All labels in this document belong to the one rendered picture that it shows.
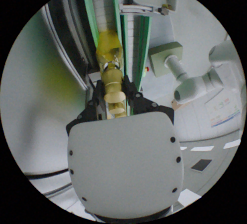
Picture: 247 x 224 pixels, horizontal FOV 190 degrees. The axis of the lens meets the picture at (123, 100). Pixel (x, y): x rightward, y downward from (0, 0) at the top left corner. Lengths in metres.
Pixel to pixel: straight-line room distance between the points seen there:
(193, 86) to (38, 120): 0.44
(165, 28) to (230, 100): 3.42
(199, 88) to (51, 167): 0.46
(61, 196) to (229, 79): 0.47
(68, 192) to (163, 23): 0.75
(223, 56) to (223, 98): 3.53
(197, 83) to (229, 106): 3.42
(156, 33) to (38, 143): 0.63
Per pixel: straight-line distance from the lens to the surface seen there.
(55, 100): 0.19
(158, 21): 0.54
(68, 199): 0.22
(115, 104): 0.15
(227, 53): 0.21
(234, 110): 3.72
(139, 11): 0.35
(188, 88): 0.37
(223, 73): 0.29
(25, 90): 0.15
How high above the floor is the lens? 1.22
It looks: 26 degrees down
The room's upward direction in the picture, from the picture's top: 170 degrees clockwise
